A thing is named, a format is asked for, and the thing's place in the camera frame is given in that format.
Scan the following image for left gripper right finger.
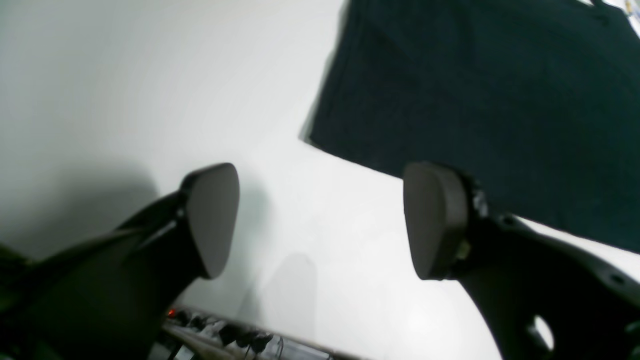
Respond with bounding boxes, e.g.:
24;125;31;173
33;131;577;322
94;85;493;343
402;162;640;360

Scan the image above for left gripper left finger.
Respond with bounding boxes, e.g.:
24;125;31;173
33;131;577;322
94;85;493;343
1;162;240;360

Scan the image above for black T-shirt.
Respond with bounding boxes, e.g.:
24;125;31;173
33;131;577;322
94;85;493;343
302;0;640;253

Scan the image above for white power strip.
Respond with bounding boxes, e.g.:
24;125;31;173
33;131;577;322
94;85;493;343
147;305;355;360

